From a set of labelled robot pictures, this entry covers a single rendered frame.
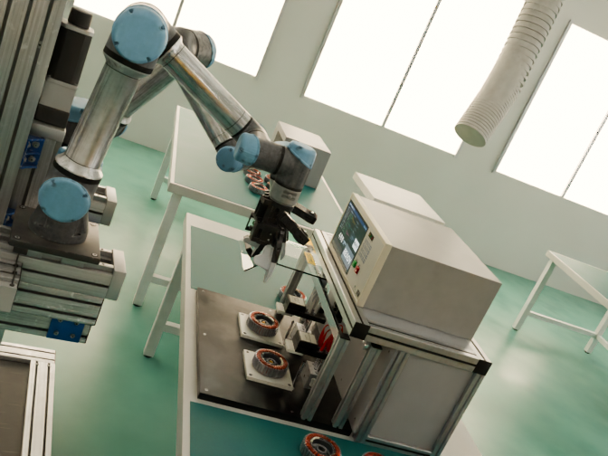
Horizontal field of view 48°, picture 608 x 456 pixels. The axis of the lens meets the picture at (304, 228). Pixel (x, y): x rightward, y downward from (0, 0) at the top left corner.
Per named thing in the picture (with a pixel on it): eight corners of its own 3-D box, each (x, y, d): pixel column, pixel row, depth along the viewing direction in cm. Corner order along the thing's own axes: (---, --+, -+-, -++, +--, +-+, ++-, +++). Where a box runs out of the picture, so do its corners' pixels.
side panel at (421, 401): (354, 441, 200) (401, 351, 191) (352, 435, 203) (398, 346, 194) (436, 462, 208) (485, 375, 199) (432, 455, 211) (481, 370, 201)
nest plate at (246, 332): (240, 337, 226) (242, 333, 226) (237, 314, 240) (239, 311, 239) (282, 348, 230) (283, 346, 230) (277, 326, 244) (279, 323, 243)
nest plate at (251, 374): (245, 379, 204) (247, 375, 203) (242, 352, 218) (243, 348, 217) (291, 391, 208) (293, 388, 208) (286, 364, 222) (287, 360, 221)
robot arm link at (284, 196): (297, 184, 179) (306, 195, 172) (289, 199, 180) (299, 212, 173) (270, 175, 176) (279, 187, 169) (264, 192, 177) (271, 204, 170)
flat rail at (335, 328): (337, 346, 191) (341, 337, 190) (303, 255, 248) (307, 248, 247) (340, 348, 191) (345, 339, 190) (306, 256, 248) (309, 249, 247)
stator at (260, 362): (251, 373, 206) (256, 362, 205) (251, 353, 216) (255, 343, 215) (286, 383, 208) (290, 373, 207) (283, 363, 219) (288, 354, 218)
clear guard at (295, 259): (243, 270, 215) (250, 254, 213) (238, 241, 237) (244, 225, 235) (337, 299, 224) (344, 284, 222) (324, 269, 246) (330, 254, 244)
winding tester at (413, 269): (356, 305, 196) (385, 242, 190) (327, 244, 236) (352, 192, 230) (471, 341, 207) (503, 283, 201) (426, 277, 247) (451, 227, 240)
